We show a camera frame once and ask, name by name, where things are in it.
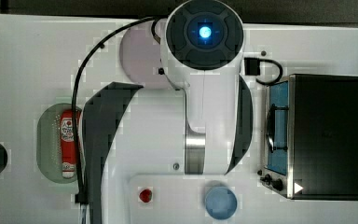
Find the lilac round plate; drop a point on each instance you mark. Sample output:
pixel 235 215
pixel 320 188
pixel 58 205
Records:
pixel 139 56

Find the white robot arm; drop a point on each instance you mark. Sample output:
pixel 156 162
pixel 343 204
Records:
pixel 200 125

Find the green perforated strainer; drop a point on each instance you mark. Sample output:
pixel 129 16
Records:
pixel 48 146

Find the black toaster oven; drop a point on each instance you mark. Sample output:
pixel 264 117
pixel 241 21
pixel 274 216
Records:
pixel 311 138

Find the red plush ketchup bottle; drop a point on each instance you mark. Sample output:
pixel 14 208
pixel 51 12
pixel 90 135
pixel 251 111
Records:
pixel 67 145

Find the blue bowl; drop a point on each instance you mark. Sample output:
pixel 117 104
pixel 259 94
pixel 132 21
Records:
pixel 220 203

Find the small red strawberry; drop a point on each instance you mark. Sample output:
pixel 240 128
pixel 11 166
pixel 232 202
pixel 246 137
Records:
pixel 145 195

